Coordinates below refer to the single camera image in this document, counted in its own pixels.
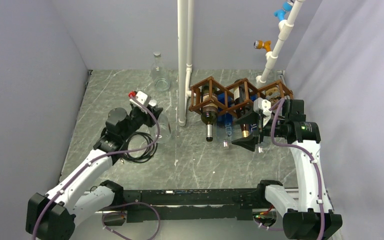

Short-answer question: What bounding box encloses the white angled pvc pipe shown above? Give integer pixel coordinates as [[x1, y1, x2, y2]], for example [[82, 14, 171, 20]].
[[255, 0, 306, 88]]

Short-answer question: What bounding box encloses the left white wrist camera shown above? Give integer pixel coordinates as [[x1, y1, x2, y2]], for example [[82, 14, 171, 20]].
[[128, 90, 151, 108]]

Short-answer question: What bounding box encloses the blue pipe valve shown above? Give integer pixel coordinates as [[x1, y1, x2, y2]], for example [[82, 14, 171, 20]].
[[274, 0, 295, 22]]

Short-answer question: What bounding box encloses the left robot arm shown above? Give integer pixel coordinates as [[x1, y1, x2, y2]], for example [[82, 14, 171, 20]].
[[25, 104, 163, 240]]

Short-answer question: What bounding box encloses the clear bottle with cork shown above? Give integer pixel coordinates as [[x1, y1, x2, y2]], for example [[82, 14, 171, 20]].
[[148, 99, 171, 144]]

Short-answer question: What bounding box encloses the clear blue-label bottle left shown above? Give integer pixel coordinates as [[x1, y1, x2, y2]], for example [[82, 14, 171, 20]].
[[216, 92, 237, 150]]

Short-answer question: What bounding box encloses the coiled black cable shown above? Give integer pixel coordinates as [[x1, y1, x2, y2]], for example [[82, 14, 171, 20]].
[[120, 131, 159, 165]]

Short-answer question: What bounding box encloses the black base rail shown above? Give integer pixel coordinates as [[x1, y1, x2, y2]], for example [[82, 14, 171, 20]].
[[100, 180, 276, 226]]

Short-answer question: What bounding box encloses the brown bottle gold foil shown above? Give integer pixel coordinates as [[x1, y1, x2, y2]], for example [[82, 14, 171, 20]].
[[233, 84, 250, 138]]

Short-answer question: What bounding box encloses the orange pipe valve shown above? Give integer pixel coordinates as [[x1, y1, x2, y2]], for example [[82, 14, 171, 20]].
[[253, 40, 272, 53]]

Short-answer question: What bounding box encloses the clear blue-label bottle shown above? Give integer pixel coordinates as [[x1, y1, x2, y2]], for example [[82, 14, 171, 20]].
[[216, 92, 237, 150], [250, 115, 268, 154]]

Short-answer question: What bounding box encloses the clear blue-label bottle right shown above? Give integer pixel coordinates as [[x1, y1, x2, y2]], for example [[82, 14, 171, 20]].
[[250, 115, 268, 154]]

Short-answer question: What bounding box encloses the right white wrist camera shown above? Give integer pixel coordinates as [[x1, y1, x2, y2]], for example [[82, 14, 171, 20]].
[[252, 97, 273, 118]]

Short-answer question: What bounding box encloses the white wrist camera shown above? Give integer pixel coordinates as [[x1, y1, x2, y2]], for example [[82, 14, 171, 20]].
[[128, 90, 151, 108], [252, 97, 273, 118]]

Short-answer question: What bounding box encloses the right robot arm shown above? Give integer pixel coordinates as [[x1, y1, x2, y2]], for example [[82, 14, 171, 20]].
[[232, 97, 343, 240]]

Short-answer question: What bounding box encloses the white vertical pvc pipe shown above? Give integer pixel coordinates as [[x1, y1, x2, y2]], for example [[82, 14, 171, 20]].
[[177, 0, 190, 127]]

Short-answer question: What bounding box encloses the brown wooden wine rack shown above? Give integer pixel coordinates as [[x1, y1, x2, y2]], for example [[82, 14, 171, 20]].
[[188, 76, 294, 118]]

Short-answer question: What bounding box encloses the clear bottle dark label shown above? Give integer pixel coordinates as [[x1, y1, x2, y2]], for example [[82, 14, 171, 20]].
[[150, 51, 171, 92]]

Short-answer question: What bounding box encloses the small dark bottle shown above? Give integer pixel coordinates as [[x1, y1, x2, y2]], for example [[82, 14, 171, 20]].
[[268, 95, 282, 107]]

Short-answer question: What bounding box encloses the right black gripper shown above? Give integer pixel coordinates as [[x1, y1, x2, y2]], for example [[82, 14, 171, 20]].
[[232, 105, 288, 151]]

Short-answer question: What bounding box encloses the dark green wine bottle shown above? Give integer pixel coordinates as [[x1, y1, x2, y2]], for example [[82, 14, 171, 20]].
[[200, 84, 218, 142]]

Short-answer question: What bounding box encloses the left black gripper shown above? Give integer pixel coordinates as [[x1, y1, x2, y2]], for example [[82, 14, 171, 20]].
[[120, 102, 163, 141]]

